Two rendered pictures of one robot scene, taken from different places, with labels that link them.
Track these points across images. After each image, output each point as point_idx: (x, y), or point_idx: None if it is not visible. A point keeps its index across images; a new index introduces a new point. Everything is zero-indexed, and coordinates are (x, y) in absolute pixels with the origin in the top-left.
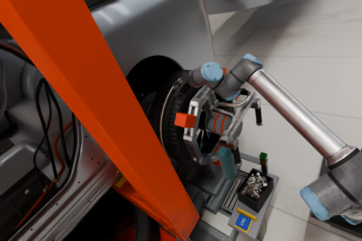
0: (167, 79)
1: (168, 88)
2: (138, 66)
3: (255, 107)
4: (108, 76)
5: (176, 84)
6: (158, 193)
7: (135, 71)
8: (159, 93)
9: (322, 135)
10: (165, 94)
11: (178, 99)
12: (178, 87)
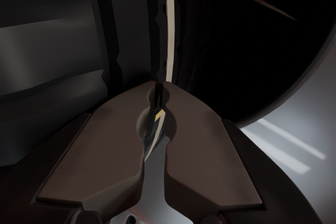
0: (191, 94)
1: (179, 60)
2: (213, 65)
3: None
4: None
5: (267, 208)
6: None
7: (216, 52)
8: (204, 0)
9: None
10: (186, 4)
11: None
12: (147, 127)
